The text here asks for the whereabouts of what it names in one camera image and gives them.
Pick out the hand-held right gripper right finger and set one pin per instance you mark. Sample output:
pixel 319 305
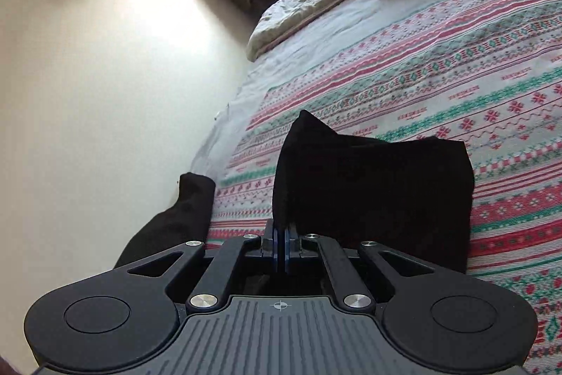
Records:
pixel 289 248

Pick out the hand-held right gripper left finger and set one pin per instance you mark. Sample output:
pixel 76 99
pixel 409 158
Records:
pixel 275 248

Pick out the black pants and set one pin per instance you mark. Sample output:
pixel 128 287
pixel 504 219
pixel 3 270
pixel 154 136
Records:
pixel 373 190

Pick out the black cloth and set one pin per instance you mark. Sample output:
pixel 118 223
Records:
pixel 175 217

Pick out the bed with grey sheet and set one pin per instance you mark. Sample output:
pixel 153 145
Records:
pixel 281 63

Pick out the patterned pink green blanket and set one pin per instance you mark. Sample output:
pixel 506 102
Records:
pixel 439 67

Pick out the folded grey quilt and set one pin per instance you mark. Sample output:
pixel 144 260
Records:
pixel 303 6

